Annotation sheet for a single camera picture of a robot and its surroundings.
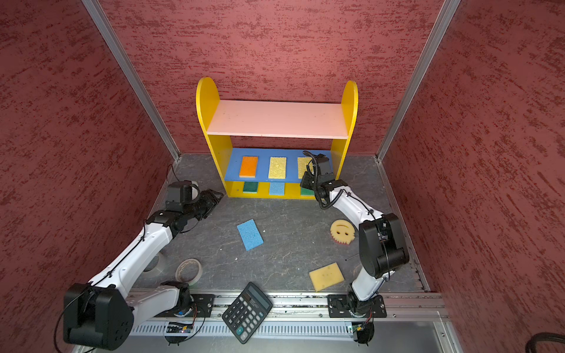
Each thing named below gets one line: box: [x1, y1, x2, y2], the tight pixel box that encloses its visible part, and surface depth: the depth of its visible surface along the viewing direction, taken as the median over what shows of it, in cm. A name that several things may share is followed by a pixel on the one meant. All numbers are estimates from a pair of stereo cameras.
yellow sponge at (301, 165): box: [297, 157, 314, 179], surface depth 97 cm
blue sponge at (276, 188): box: [269, 182, 285, 196], surface depth 105 cm
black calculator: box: [222, 281, 273, 345], surface depth 72 cm
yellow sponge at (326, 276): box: [308, 261, 346, 293], surface depth 81 cm
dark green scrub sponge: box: [242, 180, 259, 194], surface depth 106 cm
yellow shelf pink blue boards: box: [195, 77, 359, 198], surface depth 84 cm
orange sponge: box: [239, 155, 259, 178], surface depth 97 cm
